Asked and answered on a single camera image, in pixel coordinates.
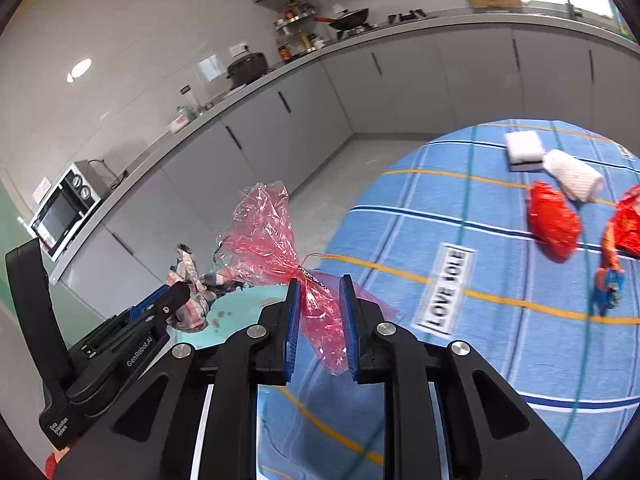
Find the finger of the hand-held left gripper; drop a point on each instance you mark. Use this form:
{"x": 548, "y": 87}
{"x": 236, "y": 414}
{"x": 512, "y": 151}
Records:
{"x": 147, "y": 301}
{"x": 160, "y": 315}

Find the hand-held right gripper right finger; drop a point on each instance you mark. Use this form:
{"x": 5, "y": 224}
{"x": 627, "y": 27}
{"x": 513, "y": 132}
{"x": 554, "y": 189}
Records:
{"x": 350, "y": 330}

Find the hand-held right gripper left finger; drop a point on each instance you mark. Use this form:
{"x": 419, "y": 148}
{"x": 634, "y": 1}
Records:
{"x": 292, "y": 330}

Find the patterned cloth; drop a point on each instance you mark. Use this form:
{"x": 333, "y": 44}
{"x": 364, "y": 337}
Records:
{"x": 192, "y": 310}

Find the turquoise trash bin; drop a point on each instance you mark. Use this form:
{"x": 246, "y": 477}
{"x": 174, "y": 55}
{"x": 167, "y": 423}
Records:
{"x": 235, "y": 325}

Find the pink cellophane wrapper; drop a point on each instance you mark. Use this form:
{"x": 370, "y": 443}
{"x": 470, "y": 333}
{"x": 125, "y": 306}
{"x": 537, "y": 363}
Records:
{"x": 265, "y": 230}

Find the white microwave oven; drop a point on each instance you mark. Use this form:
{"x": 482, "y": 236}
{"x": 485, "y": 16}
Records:
{"x": 60, "y": 215}

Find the blue plaid tablecloth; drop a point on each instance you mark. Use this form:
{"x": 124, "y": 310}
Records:
{"x": 500, "y": 360}

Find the white bowl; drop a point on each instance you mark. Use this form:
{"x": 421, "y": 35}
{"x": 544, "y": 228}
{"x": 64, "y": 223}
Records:
{"x": 177, "y": 125}

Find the blender jar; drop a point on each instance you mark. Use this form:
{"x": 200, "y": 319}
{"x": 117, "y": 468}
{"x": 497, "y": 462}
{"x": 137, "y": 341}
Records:
{"x": 189, "y": 105}

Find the red plastic bag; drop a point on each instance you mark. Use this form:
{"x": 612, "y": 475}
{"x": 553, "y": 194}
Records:
{"x": 552, "y": 225}

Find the white sponge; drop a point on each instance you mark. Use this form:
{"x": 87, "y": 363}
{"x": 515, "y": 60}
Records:
{"x": 522, "y": 145}

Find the black rice cooker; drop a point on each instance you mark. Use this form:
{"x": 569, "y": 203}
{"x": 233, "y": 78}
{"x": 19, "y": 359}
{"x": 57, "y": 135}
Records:
{"x": 247, "y": 67}

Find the grey kitchen cabinets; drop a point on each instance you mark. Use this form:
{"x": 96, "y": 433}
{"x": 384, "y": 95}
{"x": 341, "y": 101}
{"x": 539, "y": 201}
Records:
{"x": 400, "y": 80}

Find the small blue packet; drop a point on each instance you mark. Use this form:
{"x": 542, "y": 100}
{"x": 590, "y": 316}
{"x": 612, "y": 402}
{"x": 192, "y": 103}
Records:
{"x": 607, "y": 290}

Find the white rolled towel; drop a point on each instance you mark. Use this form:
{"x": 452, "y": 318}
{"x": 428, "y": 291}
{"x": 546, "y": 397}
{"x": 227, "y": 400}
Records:
{"x": 572, "y": 175}

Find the dark sauce bottle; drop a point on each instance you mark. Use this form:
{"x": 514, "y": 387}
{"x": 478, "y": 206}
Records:
{"x": 283, "y": 52}

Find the orange red snack wrapper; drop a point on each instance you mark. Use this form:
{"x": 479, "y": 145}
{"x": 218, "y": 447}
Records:
{"x": 627, "y": 230}

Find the spice rack with bottles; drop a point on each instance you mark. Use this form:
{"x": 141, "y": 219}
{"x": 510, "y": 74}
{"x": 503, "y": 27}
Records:
{"x": 300, "y": 25}

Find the black wok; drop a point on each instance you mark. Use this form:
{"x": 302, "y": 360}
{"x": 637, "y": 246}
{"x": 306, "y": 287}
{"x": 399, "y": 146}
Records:
{"x": 347, "y": 19}

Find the gas stove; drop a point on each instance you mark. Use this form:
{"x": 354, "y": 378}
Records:
{"x": 395, "y": 17}

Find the grey kitchen countertop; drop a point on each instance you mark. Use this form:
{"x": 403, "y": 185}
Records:
{"x": 450, "y": 22}

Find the wall socket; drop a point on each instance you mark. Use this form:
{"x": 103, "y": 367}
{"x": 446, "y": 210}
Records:
{"x": 238, "y": 49}

